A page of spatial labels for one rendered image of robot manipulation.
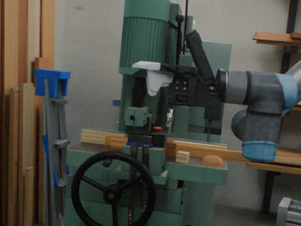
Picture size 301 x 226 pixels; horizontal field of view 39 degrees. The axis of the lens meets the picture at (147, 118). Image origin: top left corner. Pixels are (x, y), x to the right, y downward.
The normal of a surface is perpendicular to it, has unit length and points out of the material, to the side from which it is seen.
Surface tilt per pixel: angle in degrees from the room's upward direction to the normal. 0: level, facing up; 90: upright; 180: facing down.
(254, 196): 90
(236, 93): 111
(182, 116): 90
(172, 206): 90
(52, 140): 82
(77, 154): 90
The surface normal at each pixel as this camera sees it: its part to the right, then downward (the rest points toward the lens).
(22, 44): 0.98, 0.07
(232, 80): 0.03, -0.19
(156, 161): -0.14, 0.11
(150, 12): 0.18, 0.14
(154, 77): 0.56, 0.04
